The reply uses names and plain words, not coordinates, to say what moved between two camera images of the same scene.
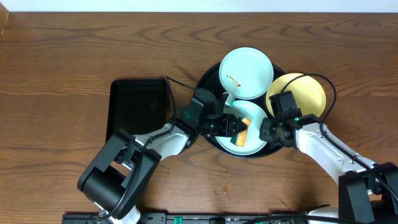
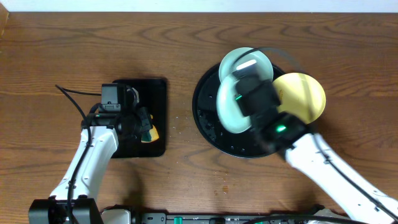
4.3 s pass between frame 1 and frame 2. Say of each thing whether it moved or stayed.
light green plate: moved
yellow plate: stayed
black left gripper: moved
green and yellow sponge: moved
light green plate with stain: stayed
